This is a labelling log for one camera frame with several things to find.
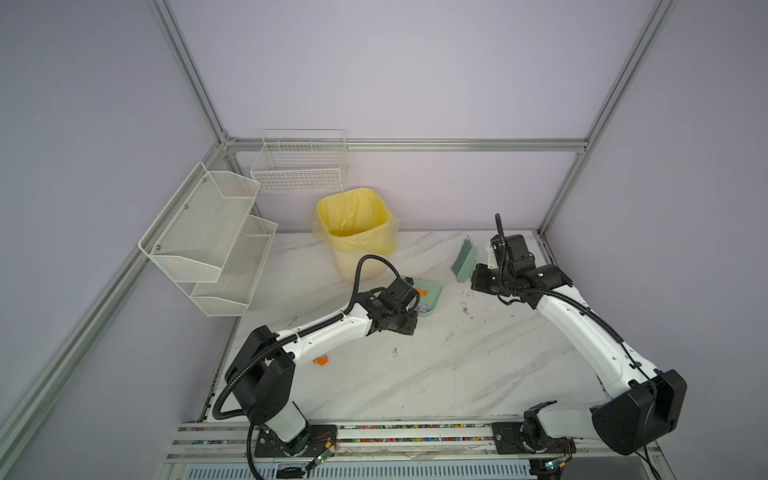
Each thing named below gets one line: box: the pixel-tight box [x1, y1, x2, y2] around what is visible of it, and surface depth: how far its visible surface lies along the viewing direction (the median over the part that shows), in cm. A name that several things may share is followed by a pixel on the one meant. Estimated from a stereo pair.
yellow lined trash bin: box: [312, 188, 400, 283], surface depth 98 cm
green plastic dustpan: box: [413, 278, 445, 318], surface depth 90 cm
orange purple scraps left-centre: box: [415, 288, 431, 313], surface depth 88 cm
